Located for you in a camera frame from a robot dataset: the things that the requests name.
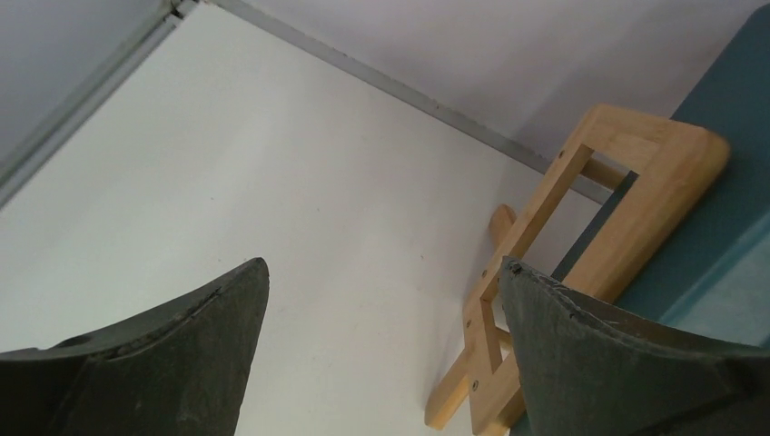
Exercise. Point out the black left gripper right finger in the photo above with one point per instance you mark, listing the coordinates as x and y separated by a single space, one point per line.
588 367

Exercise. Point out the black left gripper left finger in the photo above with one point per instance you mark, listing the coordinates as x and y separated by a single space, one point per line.
180 368

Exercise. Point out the teal Humor book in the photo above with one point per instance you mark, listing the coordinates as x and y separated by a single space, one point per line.
711 276

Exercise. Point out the wooden book rack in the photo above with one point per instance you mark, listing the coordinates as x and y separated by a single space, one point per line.
656 168

